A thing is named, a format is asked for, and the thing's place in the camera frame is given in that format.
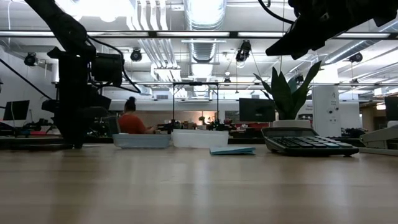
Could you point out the light blue sticky note pad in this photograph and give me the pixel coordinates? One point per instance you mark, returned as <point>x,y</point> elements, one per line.
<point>233,151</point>

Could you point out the green succulent plant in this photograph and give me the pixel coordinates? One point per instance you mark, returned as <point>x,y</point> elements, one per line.
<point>284,93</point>

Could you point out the silver ventilation duct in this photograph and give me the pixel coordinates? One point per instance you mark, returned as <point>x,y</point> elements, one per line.
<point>203,18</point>

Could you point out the black desk calculator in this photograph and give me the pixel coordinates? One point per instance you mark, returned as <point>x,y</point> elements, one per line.
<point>311,144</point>

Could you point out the black computer monitor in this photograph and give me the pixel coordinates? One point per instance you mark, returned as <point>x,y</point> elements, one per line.
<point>391,109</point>
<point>256,109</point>
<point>16,110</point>

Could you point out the black ceiling spotlight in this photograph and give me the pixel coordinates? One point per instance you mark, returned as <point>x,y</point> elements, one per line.
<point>299,79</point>
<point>243,51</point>
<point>136,55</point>
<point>30,59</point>
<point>356,57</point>

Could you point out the grey stapler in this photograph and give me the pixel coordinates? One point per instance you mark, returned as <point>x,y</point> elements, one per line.
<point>381,137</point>

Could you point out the background black frame rig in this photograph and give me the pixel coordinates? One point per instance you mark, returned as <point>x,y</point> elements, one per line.
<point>196,83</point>

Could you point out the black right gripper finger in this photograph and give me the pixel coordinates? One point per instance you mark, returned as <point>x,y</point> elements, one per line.
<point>289,42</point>
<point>311,51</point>

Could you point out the grey translucent box lid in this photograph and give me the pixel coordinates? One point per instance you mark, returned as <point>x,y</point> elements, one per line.
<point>141,141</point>

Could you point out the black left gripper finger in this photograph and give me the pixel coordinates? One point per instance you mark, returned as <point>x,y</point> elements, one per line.
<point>79,135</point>
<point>66,135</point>

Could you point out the white pillar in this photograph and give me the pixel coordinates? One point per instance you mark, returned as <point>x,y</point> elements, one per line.
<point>325,112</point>

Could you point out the person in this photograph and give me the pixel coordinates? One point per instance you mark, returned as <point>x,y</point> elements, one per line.
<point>132,123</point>

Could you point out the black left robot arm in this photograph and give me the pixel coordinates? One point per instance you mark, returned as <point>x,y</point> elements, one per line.
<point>62,25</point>

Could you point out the clear plastic pencil box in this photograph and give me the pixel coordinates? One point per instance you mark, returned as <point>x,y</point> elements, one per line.
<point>200,139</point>

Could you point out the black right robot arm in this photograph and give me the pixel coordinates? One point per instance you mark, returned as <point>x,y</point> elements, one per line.
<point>388,9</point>

